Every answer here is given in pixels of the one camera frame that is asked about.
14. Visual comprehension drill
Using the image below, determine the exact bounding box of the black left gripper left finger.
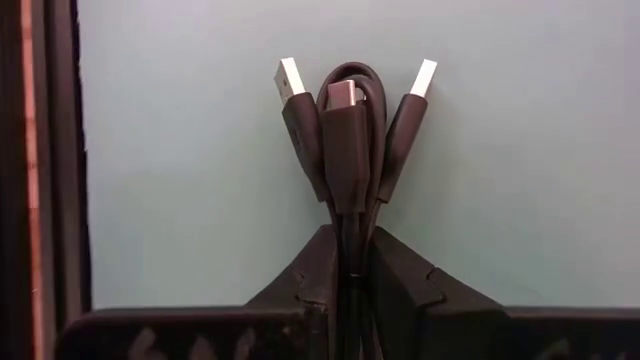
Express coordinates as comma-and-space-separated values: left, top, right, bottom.
243, 223, 345, 360

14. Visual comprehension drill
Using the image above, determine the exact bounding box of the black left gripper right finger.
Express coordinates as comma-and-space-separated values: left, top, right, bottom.
369, 225, 509, 360

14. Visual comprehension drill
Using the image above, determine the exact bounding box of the black USB cable bundle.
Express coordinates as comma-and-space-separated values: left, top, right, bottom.
273, 57, 439, 360

